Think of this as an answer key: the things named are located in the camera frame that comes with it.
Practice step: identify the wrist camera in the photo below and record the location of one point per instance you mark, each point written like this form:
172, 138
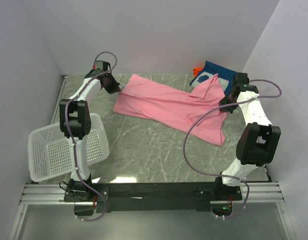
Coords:
100, 67
240, 83

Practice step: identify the aluminium rail frame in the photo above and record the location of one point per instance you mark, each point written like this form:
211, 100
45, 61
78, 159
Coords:
143, 150

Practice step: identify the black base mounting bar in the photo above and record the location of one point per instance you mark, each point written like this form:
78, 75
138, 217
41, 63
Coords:
154, 196

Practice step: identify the white plastic laundry basket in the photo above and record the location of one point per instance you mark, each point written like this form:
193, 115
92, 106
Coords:
50, 154

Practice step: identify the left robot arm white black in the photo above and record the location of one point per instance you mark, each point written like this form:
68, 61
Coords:
75, 120

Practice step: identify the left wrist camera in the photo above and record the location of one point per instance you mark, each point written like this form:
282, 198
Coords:
100, 67

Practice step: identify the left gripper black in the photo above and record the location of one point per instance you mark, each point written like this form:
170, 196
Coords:
115, 88

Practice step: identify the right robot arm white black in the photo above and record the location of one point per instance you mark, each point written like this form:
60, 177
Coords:
258, 142

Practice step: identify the blue printed folded t shirt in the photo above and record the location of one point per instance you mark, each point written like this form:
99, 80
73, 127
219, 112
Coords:
225, 76

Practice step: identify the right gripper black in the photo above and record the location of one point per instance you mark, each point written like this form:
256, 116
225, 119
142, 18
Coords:
228, 108

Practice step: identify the pink t shirt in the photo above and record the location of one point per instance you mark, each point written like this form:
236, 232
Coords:
144, 98

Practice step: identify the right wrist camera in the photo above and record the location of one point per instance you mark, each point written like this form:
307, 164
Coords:
240, 83

